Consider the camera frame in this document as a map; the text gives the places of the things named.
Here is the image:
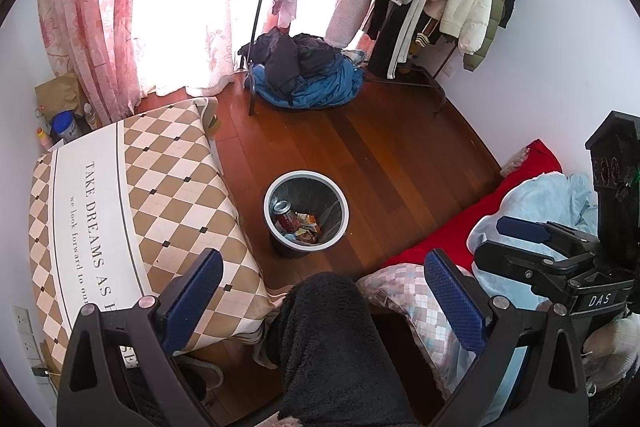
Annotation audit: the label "cream puffer jacket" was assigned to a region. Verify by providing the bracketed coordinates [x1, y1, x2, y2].
[440, 0, 496, 55]

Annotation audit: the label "grey slipper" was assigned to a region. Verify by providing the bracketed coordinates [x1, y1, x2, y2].
[177, 354, 226, 390]

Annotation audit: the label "brown paper bag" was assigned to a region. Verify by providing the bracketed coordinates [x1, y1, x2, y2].
[34, 72, 83, 120]

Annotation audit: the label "checkered tablecloth table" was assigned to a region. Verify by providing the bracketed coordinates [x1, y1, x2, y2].
[27, 99, 278, 370]

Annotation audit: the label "clear plastic bag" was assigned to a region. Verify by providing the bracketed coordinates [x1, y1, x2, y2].
[500, 146, 530, 178]

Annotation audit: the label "person's right leg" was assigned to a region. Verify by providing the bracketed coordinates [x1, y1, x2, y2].
[264, 272, 418, 427]

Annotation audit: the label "pile of dark clothes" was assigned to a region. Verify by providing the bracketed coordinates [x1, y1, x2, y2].
[239, 29, 346, 95]

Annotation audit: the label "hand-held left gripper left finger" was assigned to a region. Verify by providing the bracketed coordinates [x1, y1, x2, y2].
[56, 248, 224, 427]

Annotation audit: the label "canister with blue lid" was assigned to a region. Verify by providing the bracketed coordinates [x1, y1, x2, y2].
[50, 110, 85, 144]

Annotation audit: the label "light blue blanket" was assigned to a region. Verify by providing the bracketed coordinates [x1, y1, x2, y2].
[467, 172, 601, 308]

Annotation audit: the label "black pants with white stripes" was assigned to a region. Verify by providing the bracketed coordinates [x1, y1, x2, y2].
[367, 0, 436, 80]

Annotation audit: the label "white wall socket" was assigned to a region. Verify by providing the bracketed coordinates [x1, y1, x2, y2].
[11, 304, 41, 365]

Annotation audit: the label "pink floral curtain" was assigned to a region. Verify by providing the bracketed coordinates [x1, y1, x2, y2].
[36, 0, 151, 122]

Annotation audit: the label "blue jacket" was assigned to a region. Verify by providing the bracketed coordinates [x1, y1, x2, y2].
[247, 57, 366, 108]

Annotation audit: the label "red soda can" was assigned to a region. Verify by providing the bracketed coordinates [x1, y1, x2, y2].
[272, 200, 299, 234]

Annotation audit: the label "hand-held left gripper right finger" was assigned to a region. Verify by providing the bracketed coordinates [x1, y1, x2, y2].
[424, 249, 591, 427]

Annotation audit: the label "white sheer curtain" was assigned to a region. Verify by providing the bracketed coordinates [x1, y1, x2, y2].
[125, 0, 281, 98]

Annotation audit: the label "olive green coat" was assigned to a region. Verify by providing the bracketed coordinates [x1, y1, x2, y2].
[462, 0, 508, 72]

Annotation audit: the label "person's right hand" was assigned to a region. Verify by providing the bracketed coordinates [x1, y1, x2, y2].
[582, 319, 640, 395]

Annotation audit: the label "grey trash bin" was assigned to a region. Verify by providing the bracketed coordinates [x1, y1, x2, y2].
[263, 170, 349, 259]

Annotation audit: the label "checkered pillow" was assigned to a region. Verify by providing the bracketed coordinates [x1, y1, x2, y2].
[356, 264, 481, 400]

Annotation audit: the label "red blanket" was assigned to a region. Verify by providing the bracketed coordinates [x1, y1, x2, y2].
[382, 138, 563, 273]

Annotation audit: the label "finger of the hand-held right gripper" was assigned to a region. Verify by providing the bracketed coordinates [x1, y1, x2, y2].
[496, 215, 601, 258]
[473, 241, 596, 303]

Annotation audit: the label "black metal clothes rack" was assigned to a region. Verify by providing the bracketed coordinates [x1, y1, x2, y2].
[247, 0, 448, 118]

